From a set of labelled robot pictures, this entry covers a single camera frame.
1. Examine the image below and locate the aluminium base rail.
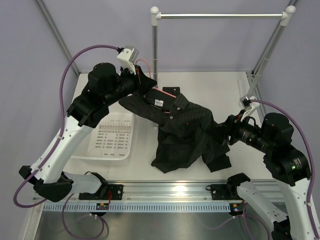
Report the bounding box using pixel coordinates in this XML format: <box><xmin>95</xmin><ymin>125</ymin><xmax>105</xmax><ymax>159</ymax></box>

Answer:
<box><xmin>32</xmin><ymin>181</ymin><xmax>286</xmax><ymax>202</ymax></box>

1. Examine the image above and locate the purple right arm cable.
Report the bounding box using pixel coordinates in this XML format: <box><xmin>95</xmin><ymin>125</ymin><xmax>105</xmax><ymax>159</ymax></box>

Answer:
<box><xmin>202</xmin><ymin>99</ymin><xmax>318</xmax><ymax>238</ymax></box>

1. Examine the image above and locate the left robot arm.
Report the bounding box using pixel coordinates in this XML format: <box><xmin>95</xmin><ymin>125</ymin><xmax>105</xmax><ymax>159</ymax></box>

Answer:
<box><xmin>19</xmin><ymin>62</ymin><xmax>157</xmax><ymax>203</ymax></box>

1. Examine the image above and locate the white plastic basket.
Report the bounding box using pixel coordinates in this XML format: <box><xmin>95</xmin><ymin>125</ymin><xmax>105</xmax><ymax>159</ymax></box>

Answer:
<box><xmin>71</xmin><ymin>112</ymin><xmax>135</xmax><ymax>166</ymax></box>

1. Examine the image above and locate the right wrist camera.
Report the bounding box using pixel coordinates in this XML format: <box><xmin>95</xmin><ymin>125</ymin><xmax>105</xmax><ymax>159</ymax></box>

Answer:
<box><xmin>240</xmin><ymin>96</ymin><xmax>260</xmax><ymax>122</ymax></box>

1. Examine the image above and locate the silver clothes rack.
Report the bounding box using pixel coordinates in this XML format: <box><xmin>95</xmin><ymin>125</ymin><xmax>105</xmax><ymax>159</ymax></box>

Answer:
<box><xmin>150</xmin><ymin>6</ymin><xmax>283</xmax><ymax>101</ymax></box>

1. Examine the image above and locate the white slotted cable duct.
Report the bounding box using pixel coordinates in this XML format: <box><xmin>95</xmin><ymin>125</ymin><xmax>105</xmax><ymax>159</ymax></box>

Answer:
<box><xmin>43</xmin><ymin>202</ymin><xmax>231</xmax><ymax>213</ymax></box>

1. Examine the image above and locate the aluminium frame post right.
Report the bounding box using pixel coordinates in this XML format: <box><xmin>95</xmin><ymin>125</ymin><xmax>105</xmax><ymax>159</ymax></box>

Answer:
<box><xmin>246</xmin><ymin>0</ymin><xmax>299</xmax><ymax>95</ymax></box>

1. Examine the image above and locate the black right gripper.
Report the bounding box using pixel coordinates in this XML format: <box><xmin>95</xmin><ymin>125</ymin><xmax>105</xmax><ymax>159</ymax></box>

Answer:
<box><xmin>204</xmin><ymin>108</ymin><xmax>274</xmax><ymax>153</ymax></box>

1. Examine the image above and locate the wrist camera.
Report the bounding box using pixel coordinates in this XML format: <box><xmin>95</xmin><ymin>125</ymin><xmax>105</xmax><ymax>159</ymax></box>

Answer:
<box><xmin>117</xmin><ymin>46</ymin><xmax>139</xmax><ymax>75</ymax></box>
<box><xmin>240</xmin><ymin>96</ymin><xmax>260</xmax><ymax>122</ymax></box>

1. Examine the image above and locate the pink wire hanger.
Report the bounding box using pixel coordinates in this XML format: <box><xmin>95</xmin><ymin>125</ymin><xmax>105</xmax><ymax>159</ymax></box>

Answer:
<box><xmin>136</xmin><ymin>58</ymin><xmax>180</xmax><ymax>99</ymax></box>

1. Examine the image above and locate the black pinstriped shirt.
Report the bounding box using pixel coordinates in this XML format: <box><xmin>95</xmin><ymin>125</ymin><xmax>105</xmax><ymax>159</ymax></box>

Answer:
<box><xmin>118</xmin><ymin>88</ymin><xmax>232</xmax><ymax>174</ymax></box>

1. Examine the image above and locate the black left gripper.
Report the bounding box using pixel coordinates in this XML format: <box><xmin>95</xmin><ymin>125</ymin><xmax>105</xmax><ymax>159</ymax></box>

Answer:
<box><xmin>103</xmin><ymin>62</ymin><xmax>156</xmax><ymax>106</ymax></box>

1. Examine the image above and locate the aluminium frame post left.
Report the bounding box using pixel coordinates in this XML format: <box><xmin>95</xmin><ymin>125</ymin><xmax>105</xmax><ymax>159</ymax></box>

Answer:
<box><xmin>34</xmin><ymin>0</ymin><xmax>73</xmax><ymax>62</ymax></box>

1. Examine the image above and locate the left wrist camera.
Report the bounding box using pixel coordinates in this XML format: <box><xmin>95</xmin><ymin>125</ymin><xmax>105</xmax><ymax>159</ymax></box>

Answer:
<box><xmin>117</xmin><ymin>46</ymin><xmax>139</xmax><ymax>75</ymax></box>

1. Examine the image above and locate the aluminium frame post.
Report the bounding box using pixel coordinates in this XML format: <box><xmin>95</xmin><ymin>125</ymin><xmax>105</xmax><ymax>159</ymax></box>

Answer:
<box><xmin>34</xmin><ymin>0</ymin><xmax>73</xmax><ymax>62</ymax></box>
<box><xmin>246</xmin><ymin>0</ymin><xmax>299</xmax><ymax>95</ymax></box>

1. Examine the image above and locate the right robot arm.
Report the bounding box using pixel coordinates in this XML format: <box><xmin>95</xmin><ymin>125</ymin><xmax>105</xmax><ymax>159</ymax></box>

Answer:
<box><xmin>206</xmin><ymin>111</ymin><xmax>316</xmax><ymax>240</ymax></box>

